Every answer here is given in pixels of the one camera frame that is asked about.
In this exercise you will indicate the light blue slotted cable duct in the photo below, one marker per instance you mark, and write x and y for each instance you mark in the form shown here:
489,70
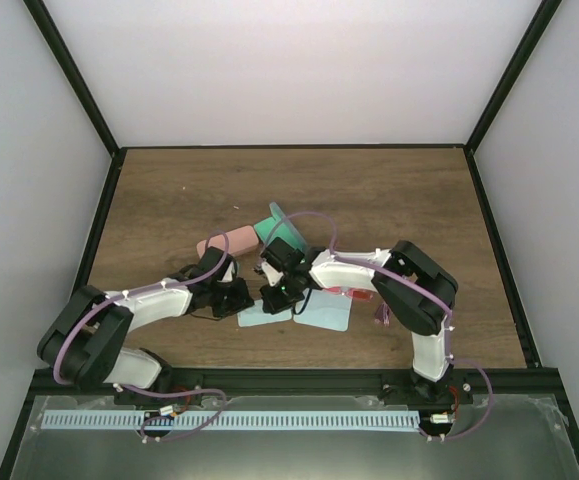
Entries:
388,421

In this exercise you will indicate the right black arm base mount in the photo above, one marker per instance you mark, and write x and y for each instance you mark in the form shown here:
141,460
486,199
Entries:
404,387

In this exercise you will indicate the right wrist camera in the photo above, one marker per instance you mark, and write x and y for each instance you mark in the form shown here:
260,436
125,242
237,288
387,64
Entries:
282,256

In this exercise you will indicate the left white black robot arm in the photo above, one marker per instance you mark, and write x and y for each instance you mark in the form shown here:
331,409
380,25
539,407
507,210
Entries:
85,344

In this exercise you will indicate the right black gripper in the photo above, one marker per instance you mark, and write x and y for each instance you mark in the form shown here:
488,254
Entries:
273,304

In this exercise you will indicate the red lens sunglasses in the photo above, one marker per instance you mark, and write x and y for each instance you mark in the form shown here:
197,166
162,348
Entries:
354,294

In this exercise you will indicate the pink glasses case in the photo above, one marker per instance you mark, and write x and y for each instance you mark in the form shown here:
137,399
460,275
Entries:
238,241

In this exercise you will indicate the clear acrylic front panel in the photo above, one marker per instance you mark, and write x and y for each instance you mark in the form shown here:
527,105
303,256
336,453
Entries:
511,437

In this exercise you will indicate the green glasses case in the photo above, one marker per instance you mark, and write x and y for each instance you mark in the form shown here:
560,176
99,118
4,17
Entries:
280,225

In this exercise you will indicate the purple frame sunglasses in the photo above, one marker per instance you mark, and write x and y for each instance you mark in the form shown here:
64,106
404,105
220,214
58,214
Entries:
382,315

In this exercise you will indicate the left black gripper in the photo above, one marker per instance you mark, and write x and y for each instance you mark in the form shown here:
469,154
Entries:
243,301

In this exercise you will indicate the light blue cleaning cloth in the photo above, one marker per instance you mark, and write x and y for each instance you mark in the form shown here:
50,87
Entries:
255,316
324,310

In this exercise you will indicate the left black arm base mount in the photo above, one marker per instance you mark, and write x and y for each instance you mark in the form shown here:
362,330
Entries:
177,381

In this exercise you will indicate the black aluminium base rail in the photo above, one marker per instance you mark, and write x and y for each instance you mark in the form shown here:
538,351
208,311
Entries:
355,382

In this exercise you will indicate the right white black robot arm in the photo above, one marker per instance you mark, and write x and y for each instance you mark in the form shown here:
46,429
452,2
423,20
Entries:
417,290

